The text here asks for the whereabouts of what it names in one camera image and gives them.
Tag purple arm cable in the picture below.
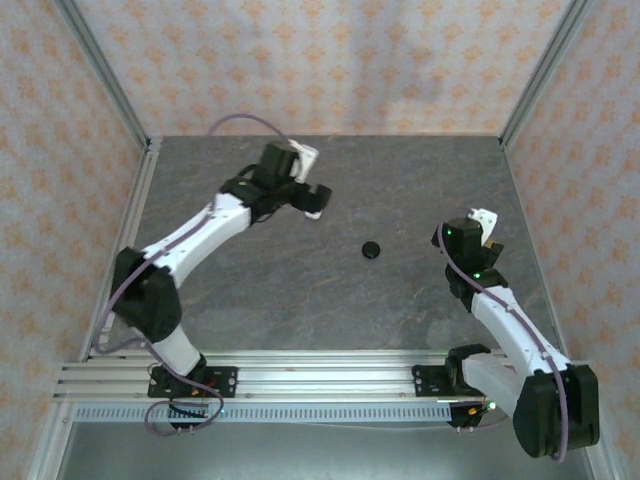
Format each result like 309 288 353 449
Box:
92 114 304 436
432 207 571 464

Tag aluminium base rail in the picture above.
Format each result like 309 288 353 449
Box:
52 349 599 401

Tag grey metal sheet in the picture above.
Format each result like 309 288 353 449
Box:
54 422 601 480

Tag aluminium lower frame rail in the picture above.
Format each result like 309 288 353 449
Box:
572 399 629 480
27 399 76 480

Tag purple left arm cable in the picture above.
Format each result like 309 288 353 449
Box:
92 114 304 436

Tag perforated grey cable duct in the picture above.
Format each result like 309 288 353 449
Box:
64 403 454 424

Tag aluminium frame post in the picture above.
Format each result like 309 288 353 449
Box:
54 0 151 151
499 0 594 151

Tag aluminium table side rail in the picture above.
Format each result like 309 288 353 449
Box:
89 137 164 361
499 139 571 361

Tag red orange wires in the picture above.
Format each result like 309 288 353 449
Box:
467 380 512 417
187 374 219 401

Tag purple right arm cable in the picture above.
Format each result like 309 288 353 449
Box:
432 207 571 464

